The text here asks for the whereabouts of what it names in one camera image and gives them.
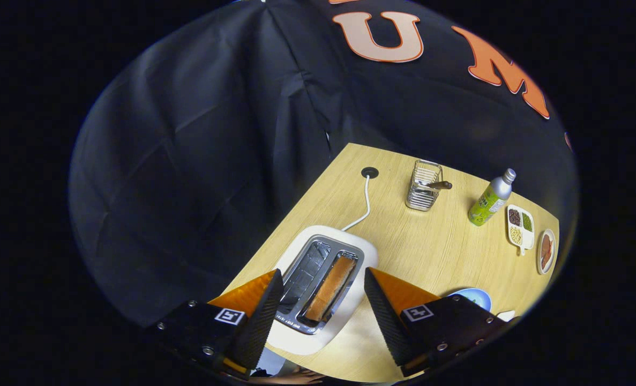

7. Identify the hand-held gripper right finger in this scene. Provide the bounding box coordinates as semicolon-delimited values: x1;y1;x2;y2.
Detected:
364;266;512;377

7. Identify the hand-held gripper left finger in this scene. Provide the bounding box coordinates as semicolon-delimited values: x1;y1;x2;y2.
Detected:
149;269;285;378

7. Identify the toasted bread slice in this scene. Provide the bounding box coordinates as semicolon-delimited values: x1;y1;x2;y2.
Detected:
303;256;357;322

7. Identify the white toaster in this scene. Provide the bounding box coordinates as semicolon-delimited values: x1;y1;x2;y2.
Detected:
267;232;378;355

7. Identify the blue round plate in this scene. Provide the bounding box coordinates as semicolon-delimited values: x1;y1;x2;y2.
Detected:
447;288;492;313

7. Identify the silver green label bottle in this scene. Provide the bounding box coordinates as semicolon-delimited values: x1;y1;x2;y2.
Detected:
468;168;517;227

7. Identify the white divided dish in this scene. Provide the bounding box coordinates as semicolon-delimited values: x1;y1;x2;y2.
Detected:
506;204;535;256

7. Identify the white round plate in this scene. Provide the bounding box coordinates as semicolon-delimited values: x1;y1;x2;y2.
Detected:
537;229;556;275

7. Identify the black backdrop cloth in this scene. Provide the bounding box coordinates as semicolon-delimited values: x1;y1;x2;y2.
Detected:
69;0;578;328

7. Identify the white toaster cable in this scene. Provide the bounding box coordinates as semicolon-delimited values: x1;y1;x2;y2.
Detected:
341;174;372;232

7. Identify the wire mesh utensil basket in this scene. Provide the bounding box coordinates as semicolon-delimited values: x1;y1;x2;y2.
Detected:
406;160;444;212

